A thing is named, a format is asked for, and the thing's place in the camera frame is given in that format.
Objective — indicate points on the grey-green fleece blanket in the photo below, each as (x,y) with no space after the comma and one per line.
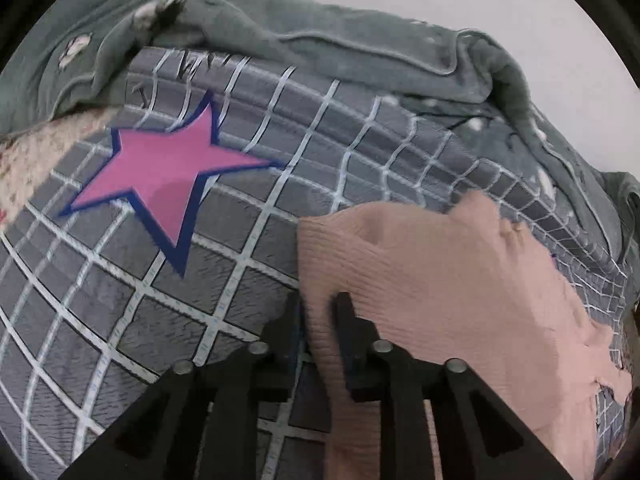
(76,50)

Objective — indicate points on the grey checked star blanket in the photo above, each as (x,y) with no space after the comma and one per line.
(91,309)

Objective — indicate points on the floral bed sheet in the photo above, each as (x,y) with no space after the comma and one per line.
(27,160)

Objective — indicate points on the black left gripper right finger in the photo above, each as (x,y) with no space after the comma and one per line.
(437,420)

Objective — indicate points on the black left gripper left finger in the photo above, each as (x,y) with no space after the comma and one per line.
(200,422)

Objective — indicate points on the pink knitted garment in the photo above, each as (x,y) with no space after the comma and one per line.
(467,284)

